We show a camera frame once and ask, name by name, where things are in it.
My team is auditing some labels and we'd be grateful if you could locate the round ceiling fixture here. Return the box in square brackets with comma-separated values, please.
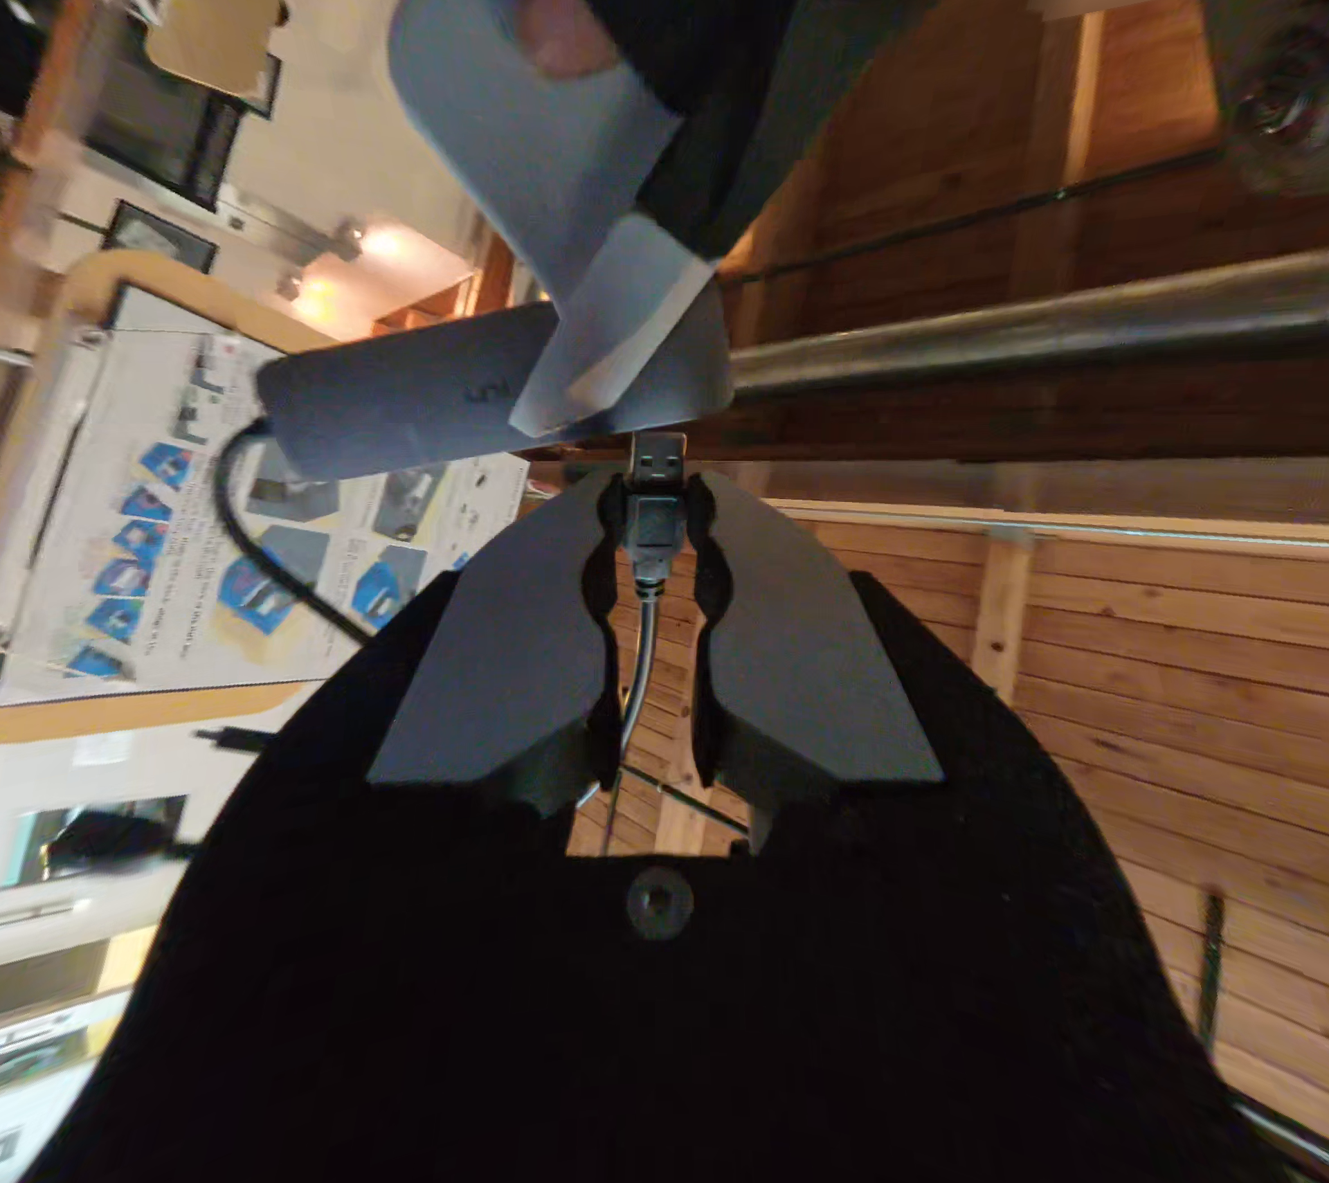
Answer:
[1230, 31, 1329, 198]

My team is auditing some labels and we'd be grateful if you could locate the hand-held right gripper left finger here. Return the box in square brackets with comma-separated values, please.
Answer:
[363, 471, 628, 819]

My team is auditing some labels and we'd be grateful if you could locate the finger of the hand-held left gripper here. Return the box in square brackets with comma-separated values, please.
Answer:
[390, 0, 685, 309]
[507, 209, 736, 439]

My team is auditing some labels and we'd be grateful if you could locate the silver ventilation duct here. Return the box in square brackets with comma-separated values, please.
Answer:
[727, 251, 1329, 406]

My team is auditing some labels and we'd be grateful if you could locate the wooden board on clear stand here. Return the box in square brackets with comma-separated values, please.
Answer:
[143, 0, 291, 103]

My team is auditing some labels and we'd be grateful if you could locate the instruction sign on stand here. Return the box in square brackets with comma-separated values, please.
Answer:
[0, 248, 534, 748]

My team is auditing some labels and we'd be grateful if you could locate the black usb cable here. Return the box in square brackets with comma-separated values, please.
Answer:
[577, 430, 691, 858]

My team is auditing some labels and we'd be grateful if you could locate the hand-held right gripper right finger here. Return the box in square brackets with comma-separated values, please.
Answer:
[686, 471, 949, 822]

